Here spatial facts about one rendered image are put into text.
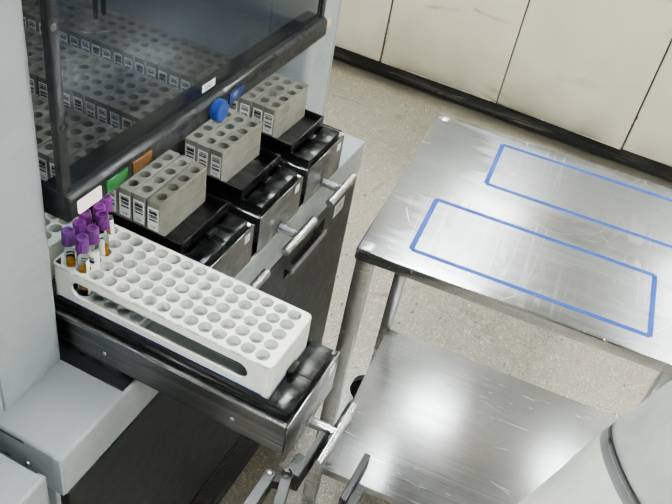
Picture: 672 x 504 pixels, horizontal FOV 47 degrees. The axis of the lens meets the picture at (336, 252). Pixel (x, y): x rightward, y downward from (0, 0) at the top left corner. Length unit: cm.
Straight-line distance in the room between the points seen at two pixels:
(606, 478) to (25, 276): 62
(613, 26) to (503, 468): 185
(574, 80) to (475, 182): 185
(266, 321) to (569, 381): 143
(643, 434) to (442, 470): 109
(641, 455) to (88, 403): 68
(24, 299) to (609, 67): 249
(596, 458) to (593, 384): 176
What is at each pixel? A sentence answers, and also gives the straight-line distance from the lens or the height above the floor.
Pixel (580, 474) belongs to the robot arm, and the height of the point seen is 114.
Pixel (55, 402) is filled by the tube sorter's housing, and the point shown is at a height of 74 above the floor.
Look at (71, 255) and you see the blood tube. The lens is 94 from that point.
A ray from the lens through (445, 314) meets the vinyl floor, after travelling 225.
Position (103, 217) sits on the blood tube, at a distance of 93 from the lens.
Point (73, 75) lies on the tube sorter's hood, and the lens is 79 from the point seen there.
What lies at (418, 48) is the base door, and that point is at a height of 19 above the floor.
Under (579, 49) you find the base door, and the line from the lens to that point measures 305.
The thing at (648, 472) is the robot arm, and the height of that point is 117.
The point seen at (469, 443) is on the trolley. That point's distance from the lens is 160.
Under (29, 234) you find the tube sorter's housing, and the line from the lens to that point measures 85.
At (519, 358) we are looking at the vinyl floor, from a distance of 221.
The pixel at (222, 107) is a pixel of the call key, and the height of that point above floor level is 99.
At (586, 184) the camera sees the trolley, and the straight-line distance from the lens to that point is 137.
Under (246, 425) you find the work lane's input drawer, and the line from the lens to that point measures 90.
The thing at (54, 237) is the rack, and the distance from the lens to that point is 99.
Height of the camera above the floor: 150
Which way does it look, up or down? 39 degrees down
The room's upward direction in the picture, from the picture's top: 12 degrees clockwise
